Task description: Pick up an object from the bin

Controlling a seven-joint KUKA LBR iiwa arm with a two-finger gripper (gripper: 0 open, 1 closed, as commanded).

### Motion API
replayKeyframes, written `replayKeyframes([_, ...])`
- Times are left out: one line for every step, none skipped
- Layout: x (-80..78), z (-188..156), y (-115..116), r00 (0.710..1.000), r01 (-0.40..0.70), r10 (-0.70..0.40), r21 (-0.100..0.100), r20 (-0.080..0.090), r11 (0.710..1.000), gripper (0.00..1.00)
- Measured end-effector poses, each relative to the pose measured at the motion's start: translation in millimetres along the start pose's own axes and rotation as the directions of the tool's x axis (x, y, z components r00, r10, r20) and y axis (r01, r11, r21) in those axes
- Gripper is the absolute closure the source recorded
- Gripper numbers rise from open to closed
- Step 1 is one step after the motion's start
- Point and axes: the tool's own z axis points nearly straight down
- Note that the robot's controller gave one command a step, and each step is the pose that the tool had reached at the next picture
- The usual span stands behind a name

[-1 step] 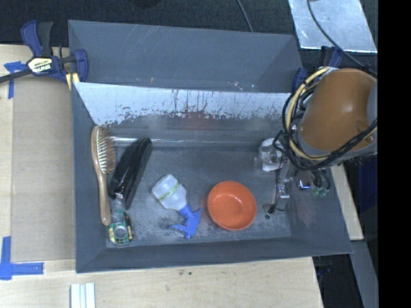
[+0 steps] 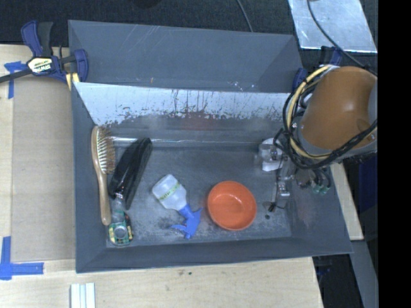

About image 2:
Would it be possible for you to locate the clear bottle with green label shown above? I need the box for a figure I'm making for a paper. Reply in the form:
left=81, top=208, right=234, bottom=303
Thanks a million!
left=107, top=193, right=134, bottom=247

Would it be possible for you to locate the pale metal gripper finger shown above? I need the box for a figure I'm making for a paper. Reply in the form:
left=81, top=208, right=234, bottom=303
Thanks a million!
left=263, top=199, right=291, bottom=212

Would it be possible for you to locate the black oblong case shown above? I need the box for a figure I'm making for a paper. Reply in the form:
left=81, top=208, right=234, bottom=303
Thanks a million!
left=107, top=137, right=153, bottom=210

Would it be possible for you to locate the orange bowl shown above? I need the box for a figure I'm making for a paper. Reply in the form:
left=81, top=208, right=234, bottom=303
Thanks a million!
left=206, top=180, right=258, bottom=232

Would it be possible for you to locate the wooden hairbrush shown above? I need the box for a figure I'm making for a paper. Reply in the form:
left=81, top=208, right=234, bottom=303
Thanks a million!
left=90, top=125, right=116, bottom=227

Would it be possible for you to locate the grey metal bin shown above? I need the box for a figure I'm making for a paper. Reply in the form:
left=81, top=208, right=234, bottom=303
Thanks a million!
left=67, top=19, right=354, bottom=274

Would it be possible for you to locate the clear spray bottle blue nozzle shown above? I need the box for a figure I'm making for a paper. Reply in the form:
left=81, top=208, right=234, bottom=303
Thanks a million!
left=151, top=173, right=204, bottom=240

